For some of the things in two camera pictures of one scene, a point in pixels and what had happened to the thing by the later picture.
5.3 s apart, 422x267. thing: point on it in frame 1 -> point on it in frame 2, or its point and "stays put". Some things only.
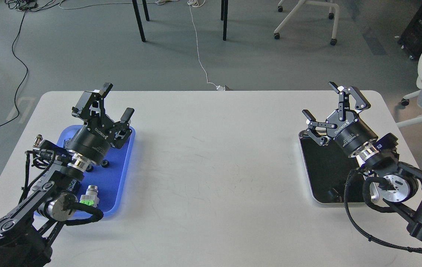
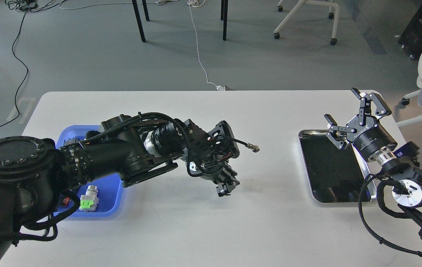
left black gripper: [92, 141] -> [207, 154]
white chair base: [298, 7] stays put
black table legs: [144, 2] stays put
